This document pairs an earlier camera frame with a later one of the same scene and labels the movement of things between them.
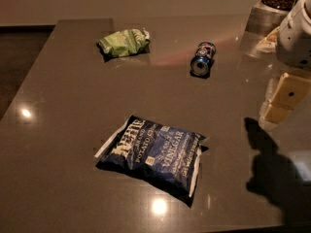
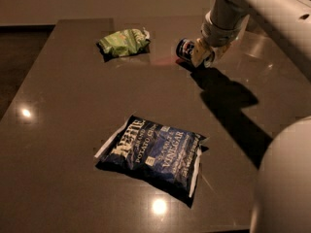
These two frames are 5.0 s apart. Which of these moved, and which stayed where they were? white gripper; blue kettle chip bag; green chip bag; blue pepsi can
Moved: white gripper; blue pepsi can
Stayed: blue kettle chip bag; green chip bag
